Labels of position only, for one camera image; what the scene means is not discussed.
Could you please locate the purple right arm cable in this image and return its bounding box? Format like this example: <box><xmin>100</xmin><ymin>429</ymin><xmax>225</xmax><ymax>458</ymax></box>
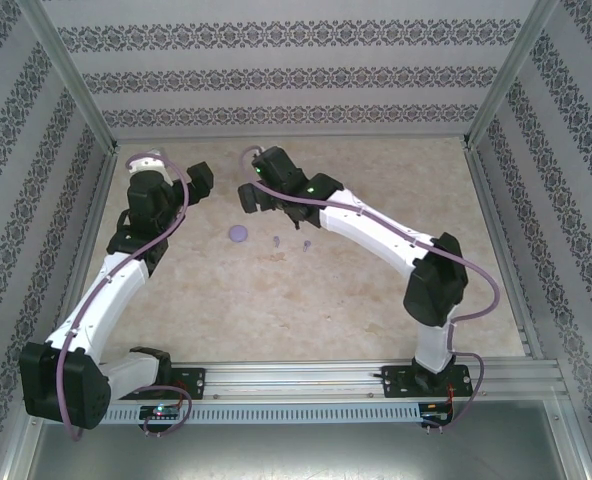
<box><xmin>238</xmin><ymin>144</ymin><xmax>502</xmax><ymax>431</ymax></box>

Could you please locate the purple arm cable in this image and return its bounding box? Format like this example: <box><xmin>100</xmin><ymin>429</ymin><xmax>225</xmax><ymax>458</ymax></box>
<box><xmin>58</xmin><ymin>153</ymin><xmax>193</xmax><ymax>442</ymax></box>
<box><xmin>238</xmin><ymin>144</ymin><xmax>502</xmax><ymax>431</ymax></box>

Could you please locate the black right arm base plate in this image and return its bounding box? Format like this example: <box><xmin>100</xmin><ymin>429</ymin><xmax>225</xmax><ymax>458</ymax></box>
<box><xmin>381</xmin><ymin>364</ymin><xmax>475</xmax><ymax>400</ymax></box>

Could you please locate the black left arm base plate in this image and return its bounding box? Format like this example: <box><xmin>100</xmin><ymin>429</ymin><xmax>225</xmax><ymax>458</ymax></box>
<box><xmin>120</xmin><ymin>367</ymin><xmax>208</xmax><ymax>402</ymax></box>

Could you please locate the slotted grey cable duct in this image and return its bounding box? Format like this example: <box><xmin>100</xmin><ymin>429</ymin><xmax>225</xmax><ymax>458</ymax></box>
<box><xmin>106</xmin><ymin>403</ymin><xmax>423</xmax><ymax>426</ymax></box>

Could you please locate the aluminium mounting rail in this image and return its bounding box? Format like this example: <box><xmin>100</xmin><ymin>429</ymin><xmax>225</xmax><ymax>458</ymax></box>
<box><xmin>103</xmin><ymin>360</ymin><xmax>572</xmax><ymax>402</ymax></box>

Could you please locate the grey metal sheet panel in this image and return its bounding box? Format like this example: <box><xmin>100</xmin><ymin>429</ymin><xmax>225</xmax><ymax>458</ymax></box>
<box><xmin>5</xmin><ymin>422</ymin><xmax>590</xmax><ymax>480</ymax></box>

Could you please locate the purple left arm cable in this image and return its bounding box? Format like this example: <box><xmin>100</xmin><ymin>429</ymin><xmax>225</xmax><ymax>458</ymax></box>
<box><xmin>58</xmin><ymin>153</ymin><xmax>193</xmax><ymax>442</ymax></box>

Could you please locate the aluminium frame post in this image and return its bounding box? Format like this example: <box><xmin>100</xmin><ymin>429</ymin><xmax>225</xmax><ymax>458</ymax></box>
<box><xmin>20</xmin><ymin>0</ymin><xmax>122</xmax><ymax>154</ymax></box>
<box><xmin>463</xmin><ymin>0</ymin><xmax>563</xmax><ymax>151</ymax></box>

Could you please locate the aluminium table side rail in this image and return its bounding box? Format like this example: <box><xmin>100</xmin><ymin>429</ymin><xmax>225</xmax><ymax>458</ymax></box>
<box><xmin>461</xmin><ymin>142</ymin><xmax>547</xmax><ymax>361</ymax></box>
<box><xmin>43</xmin><ymin>147</ymin><xmax>122</xmax><ymax>365</ymax></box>

